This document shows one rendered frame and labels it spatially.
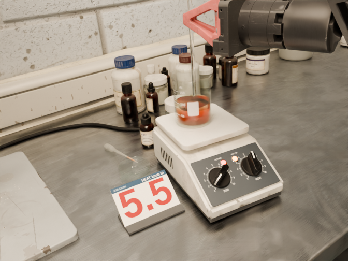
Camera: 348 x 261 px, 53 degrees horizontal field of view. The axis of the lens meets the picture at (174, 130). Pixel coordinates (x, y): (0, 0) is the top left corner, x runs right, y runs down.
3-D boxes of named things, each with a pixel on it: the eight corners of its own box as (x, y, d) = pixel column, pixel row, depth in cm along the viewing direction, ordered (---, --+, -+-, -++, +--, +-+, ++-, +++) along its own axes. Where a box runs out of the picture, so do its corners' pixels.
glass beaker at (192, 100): (220, 122, 58) (220, 73, 55) (193, 136, 55) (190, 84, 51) (191, 111, 63) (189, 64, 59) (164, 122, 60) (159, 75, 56)
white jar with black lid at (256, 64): (251, 66, 109) (252, 43, 106) (272, 69, 105) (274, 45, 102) (241, 73, 104) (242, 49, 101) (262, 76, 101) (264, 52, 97)
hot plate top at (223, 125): (251, 131, 56) (252, 126, 55) (184, 153, 52) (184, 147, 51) (212, 106, 66) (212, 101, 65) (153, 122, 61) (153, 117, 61)
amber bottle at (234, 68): (221, 87, 96) (220, 47, 90) (221, 81, 99) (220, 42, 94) (237, 86, 95) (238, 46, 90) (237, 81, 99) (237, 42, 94)
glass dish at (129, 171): (131, 188, 58) (129, 177, 57) (113, 175, 62) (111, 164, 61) (157, 174, 61) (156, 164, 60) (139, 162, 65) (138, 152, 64)
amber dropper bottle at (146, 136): (140, 142, 72) (136, 110, 69) (155, 139, 72) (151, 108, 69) (142, 148, 69) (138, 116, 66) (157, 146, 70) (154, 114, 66)
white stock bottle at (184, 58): (193, 101, 88) (191, 59, 83) (173, 98, 91) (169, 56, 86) (204, 93, 93) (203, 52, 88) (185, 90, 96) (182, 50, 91)
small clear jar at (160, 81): (143, 105, 88) (140, 81, 85) (150, 97, 93) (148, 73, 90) (165, 106, 87) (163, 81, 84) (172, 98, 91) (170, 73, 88)
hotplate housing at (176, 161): (284, 196, 53) (288, 151, 50) (209, 227, 49) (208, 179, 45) (209, 136, 72) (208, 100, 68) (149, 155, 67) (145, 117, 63)
